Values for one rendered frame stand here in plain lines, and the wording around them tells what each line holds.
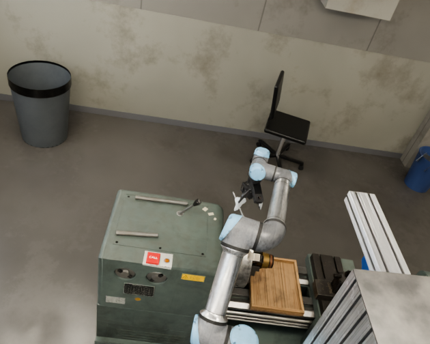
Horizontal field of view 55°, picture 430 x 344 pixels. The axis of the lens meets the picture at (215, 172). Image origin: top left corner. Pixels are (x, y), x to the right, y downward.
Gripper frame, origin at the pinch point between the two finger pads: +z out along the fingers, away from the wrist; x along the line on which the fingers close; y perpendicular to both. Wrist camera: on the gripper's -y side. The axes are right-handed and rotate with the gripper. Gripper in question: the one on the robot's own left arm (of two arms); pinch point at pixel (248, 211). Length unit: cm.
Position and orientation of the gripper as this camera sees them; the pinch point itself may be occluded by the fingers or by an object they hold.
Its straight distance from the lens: 217.2
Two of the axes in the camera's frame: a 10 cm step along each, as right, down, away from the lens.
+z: -1.9, 8.5, 4.9
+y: -3.3, -5.2, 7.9
